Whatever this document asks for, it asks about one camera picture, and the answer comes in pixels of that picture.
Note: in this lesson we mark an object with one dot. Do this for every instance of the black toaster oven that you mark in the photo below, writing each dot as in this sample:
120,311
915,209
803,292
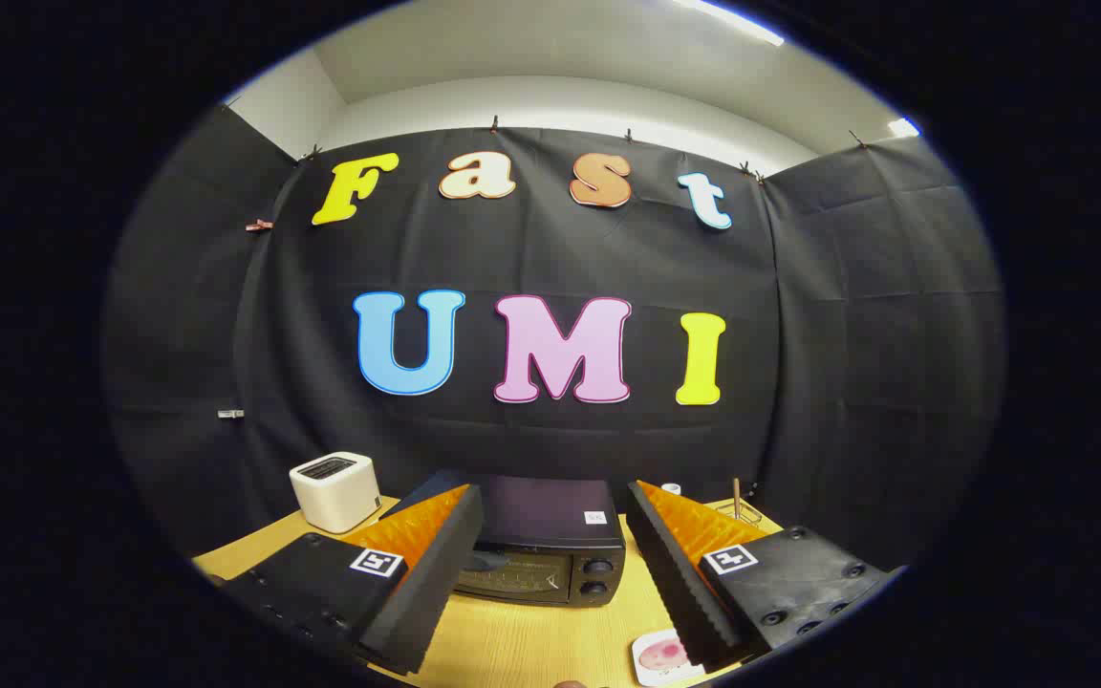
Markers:
546,521

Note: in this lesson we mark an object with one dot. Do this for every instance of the wooden stick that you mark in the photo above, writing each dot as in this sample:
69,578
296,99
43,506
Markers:
737,497

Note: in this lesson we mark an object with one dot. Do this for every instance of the black backdrop cloth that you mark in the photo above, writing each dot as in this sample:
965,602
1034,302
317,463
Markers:
856,363

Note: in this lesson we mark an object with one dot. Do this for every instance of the small ceiling light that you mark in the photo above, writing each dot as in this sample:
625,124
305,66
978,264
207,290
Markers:
903,127

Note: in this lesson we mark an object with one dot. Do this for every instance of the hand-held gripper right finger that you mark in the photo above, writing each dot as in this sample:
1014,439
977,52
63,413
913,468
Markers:
675,573

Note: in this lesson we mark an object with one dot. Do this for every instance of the pink ham slice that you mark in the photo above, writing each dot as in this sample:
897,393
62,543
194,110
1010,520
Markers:
660,655

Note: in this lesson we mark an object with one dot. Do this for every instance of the long ceiling light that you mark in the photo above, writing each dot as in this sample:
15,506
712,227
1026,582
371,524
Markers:
732,21

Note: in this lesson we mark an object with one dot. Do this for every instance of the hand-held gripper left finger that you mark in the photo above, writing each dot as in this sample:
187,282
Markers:
436,573

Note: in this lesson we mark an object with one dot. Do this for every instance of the white square plate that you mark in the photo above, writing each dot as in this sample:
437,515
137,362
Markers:
651,674

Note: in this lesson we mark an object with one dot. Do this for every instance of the white bread toaster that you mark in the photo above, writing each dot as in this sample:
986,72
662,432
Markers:
335,492

